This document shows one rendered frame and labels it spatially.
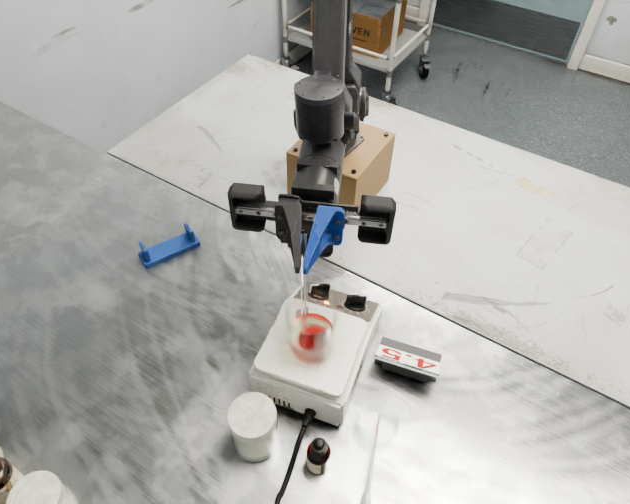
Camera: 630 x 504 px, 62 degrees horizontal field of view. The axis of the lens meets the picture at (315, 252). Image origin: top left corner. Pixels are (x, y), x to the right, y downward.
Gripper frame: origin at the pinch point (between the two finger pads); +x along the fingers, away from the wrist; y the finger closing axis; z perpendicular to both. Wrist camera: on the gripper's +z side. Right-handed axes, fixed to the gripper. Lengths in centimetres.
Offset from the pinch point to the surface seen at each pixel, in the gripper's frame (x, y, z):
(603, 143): -190, -123, 117
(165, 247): -18.5, 26.4, 24.8
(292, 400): 7.5, 0.6, 21.5
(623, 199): -43, -55, 26
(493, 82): -239, -74, 117
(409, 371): 0.2, -14.7, 23.7
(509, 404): 2.3, -28.7, 25.7
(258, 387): 6.5, 5.3, 21.1
